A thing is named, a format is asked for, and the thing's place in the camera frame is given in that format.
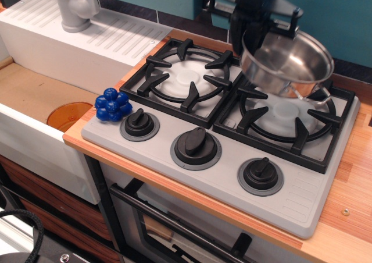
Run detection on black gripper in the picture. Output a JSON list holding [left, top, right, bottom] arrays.
[[207, 0, 303, 56]]

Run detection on stainless steel pan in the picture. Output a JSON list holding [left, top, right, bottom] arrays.
[[240, 31, 334, 105]]

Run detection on blue toy blueberry cluster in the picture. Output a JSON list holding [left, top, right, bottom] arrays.
[[94, 88, 133, 122]]

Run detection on black middle stove knob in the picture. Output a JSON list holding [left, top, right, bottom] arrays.
[[170, 127, 222, 171]]

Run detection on black stove knob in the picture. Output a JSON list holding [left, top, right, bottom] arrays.
[[237, 157, 284, 197], [120, 108, 160, 142], [170, 127, 222, 171]]

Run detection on black left stove knob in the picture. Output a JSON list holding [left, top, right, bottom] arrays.
[[120, 108, 160, 142]]

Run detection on black right stove knob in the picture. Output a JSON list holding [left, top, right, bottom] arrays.
[[237, 157, 284, 197]]

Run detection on grey toy stove top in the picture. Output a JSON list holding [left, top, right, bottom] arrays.
[[80, 38, 361, 240]]

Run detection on black left burner grate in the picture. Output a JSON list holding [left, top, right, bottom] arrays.
[[120, 38, 242, 129]]

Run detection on black burner grate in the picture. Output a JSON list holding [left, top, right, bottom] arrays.
[[120, 38, 242, 129], [213, 81, 356, 174]]

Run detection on black right burner grate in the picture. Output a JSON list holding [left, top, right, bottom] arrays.
[[213, 81, 356, 174]]

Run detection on grey toy faucet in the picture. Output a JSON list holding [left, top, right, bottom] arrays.
[[57, 0, 100, 33]]

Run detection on white toy sink unit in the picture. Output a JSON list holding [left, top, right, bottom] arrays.
[[1, 0, 171, 204]]

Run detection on wooden drawer fronts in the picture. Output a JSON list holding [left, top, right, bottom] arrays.
[[1, 157, 123, 262]]

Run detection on oven door with black handle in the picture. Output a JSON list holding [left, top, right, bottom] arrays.
[[109, 179, 298, 262]]

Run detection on black braided cable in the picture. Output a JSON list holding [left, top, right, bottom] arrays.
[[0, 209, 44, 263]]

